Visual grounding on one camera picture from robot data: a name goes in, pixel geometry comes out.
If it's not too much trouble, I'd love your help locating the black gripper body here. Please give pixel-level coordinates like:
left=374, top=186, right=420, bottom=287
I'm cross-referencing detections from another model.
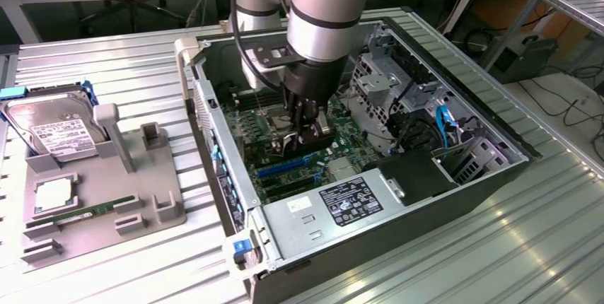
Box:
left=282, top=54, right=353, bottom=107

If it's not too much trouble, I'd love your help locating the CPU socket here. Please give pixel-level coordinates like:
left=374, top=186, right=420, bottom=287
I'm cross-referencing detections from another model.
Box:
left=262, top=111, right=291, bottom=134

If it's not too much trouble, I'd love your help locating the black RAM slot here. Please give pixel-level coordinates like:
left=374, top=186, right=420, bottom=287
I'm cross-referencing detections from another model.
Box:
left=233, top=98, right=285, bottom=110
left=234, top=91, right=285, bottom=102
left=235, top=88, right=285, bottom=98
left=233, top=95, right=285, bottom=105

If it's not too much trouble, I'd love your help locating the green Dell motherboard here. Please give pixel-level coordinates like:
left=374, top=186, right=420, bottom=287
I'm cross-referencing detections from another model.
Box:
left=214, top=84, right=394, bottom=206

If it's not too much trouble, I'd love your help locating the silver chipset heatsink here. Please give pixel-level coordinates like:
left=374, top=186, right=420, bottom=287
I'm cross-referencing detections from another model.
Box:
left=326, top=158, right=355, bottom=180

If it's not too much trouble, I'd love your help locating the long blue expansion slot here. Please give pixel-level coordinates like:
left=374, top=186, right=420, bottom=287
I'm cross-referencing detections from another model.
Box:
left=261, top=160, right=321, bottom=182

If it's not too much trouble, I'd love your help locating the perforated metal drive cage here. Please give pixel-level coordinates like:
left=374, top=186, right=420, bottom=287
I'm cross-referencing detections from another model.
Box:
left=351, top=24, right=473, bottom=144

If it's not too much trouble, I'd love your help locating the short black expansion slot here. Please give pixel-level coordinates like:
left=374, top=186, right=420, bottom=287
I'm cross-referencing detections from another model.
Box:
left=262, top=173, right=325, bottom=192
left=266, top=182, right=327, bottom=201

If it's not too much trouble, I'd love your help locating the black plastic cover box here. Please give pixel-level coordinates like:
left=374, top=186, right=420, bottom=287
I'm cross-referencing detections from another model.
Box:
left=377, top=151, right=460, bottom=207

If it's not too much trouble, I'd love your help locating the silver power supply unit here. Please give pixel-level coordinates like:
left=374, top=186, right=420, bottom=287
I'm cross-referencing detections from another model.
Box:
left=261, top=168, right=410, bottom=263

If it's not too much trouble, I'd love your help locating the open black PC case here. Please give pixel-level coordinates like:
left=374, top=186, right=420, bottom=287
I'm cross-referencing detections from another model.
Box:
left=172, top=16, right=545, bottom=304

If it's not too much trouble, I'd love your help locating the blue case latch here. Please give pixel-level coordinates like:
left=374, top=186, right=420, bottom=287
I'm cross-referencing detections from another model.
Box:
left=233, top=238, right=253, bottom=259

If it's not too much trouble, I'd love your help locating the grey parts rack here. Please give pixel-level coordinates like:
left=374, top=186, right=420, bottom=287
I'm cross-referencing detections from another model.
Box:
left=17, top=103, right=191, bottom=267

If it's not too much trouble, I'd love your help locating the black equipment box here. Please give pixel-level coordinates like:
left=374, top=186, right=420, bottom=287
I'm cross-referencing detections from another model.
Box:
left=489, top=33, right=559, bottom=85

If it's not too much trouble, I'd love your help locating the green RAM stick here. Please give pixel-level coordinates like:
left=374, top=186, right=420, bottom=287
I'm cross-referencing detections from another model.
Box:
left=24, top=200, right=120, bottom=230

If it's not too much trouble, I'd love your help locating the silver CPU chip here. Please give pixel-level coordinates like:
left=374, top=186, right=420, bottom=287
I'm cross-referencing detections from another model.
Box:
left=33, top=177, right=79, bottom=210

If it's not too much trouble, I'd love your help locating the aluminium slat side table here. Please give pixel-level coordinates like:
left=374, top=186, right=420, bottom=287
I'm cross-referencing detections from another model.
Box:
left=520, top=0, right=604, bottom=68

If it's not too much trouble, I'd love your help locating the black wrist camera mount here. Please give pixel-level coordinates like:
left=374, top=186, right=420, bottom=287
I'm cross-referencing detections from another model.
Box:
left=242, top=42, right=309, bottom=71

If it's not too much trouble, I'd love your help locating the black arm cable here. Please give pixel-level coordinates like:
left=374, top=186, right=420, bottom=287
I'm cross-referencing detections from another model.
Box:
left=231, top=0, right=259, bottom=86

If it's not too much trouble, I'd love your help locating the blue disk cable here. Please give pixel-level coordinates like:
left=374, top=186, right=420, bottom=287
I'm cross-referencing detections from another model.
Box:
left=436, top=103, right=458, bottom=150

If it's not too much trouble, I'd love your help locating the hard disk with blue bracket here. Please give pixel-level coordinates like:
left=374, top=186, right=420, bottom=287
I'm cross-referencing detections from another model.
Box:
left=0, top=76, right=108, bottom=163

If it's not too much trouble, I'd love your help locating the black floor cable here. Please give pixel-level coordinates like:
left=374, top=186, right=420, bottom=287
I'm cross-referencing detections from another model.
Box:
left=517, top=79, right=604, bottom=137

